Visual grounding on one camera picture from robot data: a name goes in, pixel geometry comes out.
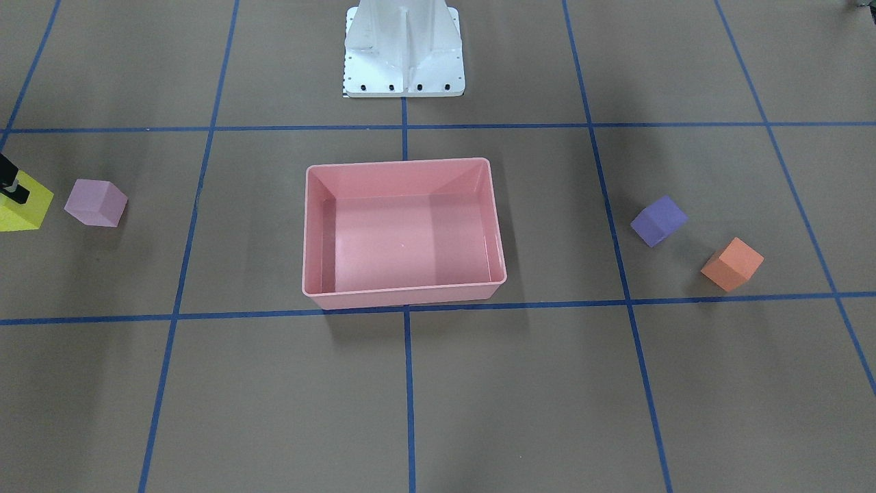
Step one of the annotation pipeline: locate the yellow foam block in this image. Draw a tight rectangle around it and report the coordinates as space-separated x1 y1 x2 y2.
1 171 54 233

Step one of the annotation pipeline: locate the pink foam block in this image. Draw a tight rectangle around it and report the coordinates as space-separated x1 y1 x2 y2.
64 179 128 228

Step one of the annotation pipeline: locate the purple foam block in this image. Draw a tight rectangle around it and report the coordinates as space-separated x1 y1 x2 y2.
631 194 688 249

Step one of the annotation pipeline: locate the orange foam block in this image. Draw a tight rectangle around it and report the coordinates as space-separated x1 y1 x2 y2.
700 237 764 292

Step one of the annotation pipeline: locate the pink plastic bin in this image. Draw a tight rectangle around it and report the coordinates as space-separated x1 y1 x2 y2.
301 157 508 311

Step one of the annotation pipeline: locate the white pedestal column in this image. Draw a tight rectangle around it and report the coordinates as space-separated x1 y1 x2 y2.
342 1 466 98

